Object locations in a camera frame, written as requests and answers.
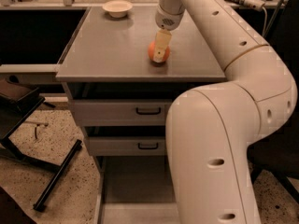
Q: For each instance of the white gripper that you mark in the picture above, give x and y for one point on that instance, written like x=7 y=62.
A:
x=165 y=20

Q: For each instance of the orange fruit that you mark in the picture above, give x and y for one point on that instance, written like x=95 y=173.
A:
x=151 y=53

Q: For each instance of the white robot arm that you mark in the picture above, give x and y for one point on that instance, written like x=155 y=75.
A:
x=209 y=128

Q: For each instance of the grey drawer cabinet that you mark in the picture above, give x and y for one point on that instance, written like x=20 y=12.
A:
x=108 y=50

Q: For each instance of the top grey drawer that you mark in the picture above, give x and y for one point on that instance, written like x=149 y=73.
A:
x=119 y=104

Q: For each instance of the grey drawer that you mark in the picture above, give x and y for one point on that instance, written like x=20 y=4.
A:
x=135 y=190
x=119 y=104
x=125 y=140

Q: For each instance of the middle grey drawer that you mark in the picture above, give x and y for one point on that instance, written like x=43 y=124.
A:
x=125 y=140

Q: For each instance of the bottom grey drawer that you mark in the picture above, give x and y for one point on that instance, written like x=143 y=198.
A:
x=135 y=190

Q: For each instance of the white bowl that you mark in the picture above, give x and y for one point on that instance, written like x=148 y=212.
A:
x=117 y=8

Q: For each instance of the black office chair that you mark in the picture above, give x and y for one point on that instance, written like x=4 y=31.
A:
x=279 y=152

